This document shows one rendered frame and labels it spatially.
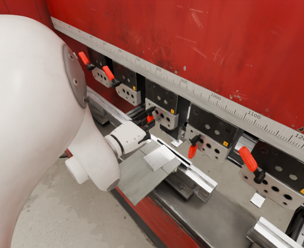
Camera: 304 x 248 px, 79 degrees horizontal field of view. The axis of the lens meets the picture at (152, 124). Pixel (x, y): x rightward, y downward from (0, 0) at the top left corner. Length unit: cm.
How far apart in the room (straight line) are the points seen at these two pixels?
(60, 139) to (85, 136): 29
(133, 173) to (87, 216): 112
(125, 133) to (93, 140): 19
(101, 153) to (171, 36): 35
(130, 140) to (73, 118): 47
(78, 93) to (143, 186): 63
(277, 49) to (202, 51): 16
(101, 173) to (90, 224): 135
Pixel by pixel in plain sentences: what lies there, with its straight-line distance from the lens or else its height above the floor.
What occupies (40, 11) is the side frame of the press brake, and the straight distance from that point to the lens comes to 126.
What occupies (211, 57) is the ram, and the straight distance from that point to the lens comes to 48.
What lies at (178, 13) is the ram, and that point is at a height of 156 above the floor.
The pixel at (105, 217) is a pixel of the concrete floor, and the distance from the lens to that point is 182.
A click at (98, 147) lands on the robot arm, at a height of 131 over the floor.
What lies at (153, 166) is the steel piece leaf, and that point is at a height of 100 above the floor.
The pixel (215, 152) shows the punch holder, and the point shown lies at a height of 121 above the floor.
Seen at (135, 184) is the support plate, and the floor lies 100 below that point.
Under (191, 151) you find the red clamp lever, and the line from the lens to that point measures 62.
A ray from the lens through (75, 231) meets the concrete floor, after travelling 185.
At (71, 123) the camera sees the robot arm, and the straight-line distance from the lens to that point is 17.
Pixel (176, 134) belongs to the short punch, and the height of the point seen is 113.
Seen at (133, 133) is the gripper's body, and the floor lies 121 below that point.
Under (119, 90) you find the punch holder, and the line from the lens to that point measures 85.
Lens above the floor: 167
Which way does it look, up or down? 44 degrees down
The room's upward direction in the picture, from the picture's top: straight up
